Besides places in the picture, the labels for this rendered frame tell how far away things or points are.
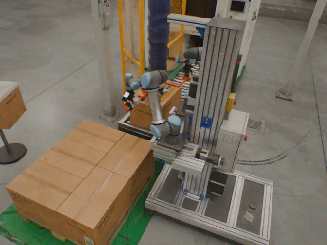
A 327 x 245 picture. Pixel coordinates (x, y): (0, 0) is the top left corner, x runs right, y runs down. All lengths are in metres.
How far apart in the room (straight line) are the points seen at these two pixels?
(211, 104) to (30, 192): 1.83
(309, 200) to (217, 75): 2.20
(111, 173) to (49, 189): 0.59
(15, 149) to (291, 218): 3.59
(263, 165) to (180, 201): 1.45
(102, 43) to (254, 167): 2.66
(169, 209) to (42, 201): 1.21
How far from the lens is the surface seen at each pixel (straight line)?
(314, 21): 5.09
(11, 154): 4.05
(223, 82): 2.05
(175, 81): 4.27
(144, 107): 2.97
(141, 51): 3.53
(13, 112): 3.49
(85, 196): 2.59
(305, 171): 4.03
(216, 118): 2.23
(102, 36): 3.72
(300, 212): 3.52
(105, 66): 3.88
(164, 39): 2.79
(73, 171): 2.82
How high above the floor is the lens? 2.57
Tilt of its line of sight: 37 degrees down
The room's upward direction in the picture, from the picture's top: 3 degrees clockwise
